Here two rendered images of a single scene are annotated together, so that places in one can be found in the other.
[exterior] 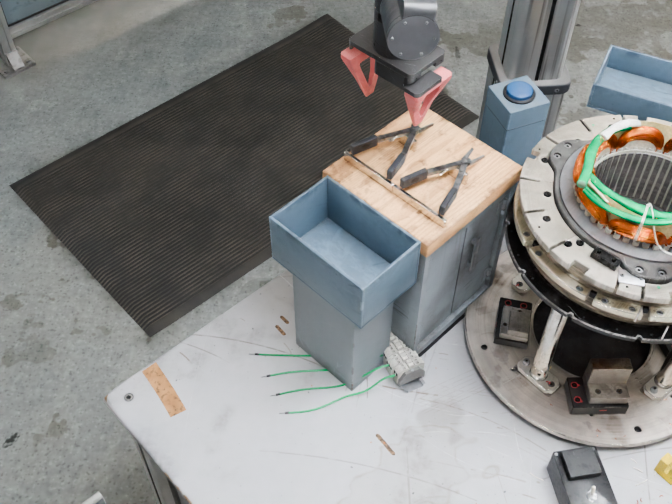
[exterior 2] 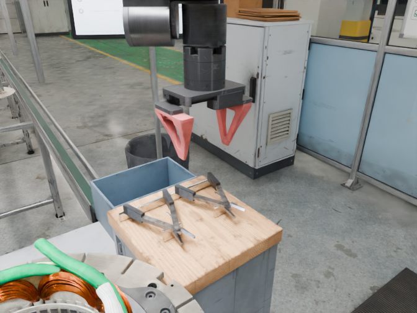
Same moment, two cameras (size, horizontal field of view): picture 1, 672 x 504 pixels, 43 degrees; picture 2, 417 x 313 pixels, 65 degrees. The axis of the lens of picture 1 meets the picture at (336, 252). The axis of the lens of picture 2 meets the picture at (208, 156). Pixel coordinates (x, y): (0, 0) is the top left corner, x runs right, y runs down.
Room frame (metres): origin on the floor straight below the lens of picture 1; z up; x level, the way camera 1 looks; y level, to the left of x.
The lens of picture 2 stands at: (0.92, -0.52, 1.37)
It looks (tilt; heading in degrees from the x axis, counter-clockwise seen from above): 26 degrees down; 98
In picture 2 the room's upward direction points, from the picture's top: straight up
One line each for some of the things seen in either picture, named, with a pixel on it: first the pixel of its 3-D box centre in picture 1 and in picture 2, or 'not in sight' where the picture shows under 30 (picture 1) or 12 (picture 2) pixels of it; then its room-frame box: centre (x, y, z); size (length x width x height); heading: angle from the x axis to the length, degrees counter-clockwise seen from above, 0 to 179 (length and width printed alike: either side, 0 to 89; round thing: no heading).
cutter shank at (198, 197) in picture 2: (409, 142); (211, 201); (0.86, -0.10, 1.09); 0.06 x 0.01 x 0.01; 161
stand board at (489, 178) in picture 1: (422, 175); (191, 225); (0.84, -0.12, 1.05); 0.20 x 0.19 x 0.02; 136
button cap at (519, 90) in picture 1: (519, 90); not in sight; (1.03, -0.28, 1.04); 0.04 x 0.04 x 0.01
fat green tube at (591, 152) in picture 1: (601, 150); (83, 282); (0.78, -0.33, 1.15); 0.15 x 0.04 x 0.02; 139
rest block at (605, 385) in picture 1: (608, 381); not in sight; (0.64, -0.39, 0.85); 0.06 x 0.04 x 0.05; 91
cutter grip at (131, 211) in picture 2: (448, 201); (133, 212); (0.76, -0.14, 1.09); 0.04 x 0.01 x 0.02; 151
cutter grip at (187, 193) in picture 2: (395, 166); (185, 192); (0.82, -0.08, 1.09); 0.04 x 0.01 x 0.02; 151
